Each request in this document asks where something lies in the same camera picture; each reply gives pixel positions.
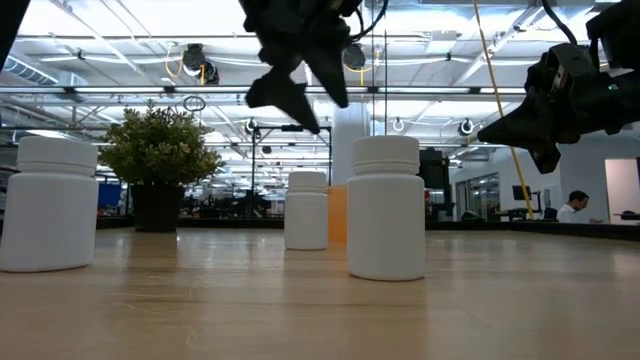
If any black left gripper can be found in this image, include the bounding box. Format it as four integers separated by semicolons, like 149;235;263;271
238;0;361;135

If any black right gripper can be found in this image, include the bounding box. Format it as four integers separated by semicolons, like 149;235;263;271
477;54;640;175

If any white plastic pill bottle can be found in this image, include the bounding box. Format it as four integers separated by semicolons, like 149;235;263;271
283;170;329;252
0;136;100;274
346;135;428;283

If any white building column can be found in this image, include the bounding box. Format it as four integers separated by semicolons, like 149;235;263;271
332;102;372;187

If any person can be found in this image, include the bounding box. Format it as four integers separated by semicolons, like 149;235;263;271
556;189;604;225

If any dark cabinet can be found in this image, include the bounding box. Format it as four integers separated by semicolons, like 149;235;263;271
418;148;451;221

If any long overhead light bar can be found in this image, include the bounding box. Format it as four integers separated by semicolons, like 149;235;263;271
0;85;529;96

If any orange translucent bottle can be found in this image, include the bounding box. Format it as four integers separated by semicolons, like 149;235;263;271
325;185;350;246

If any green potted plant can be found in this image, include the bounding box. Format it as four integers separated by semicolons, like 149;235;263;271
98;102;225;234

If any blue panel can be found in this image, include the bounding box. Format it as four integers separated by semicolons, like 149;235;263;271
98;183;123;210

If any yellow cable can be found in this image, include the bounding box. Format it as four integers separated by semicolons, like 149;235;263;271
472;0;534;221

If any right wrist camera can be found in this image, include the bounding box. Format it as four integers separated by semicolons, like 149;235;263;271
543;42;599;94

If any black metal stand frame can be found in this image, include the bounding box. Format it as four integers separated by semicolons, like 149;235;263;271
251;124;334;189

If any black aluminium table frame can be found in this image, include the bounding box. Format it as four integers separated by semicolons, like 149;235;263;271
94;215;640;242

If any hanging black cable ring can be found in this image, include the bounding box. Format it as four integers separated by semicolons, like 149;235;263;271
182;95;207;114

